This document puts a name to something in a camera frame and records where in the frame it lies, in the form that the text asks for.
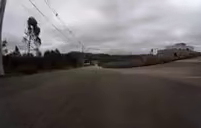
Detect grey asphalt road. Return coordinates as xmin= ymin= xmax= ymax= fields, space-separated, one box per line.
xmin=0 ymin=54 xmax=201 ymax=128

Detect dark hedge row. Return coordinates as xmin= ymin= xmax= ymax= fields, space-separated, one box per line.
xmin=0 ymin=48 xmax=86 ymax=75

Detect tall thin tree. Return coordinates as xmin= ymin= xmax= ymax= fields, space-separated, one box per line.
xmin=22 ymin=16 xmax=42 ymax=58

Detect white building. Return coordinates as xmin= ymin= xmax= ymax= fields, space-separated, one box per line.
xmin=150 ymin=42 xmax=201 ymax=61

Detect overhead wires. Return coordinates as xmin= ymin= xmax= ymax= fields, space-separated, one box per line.
xmin=21 ymin=0 xmax=89 ymax=53

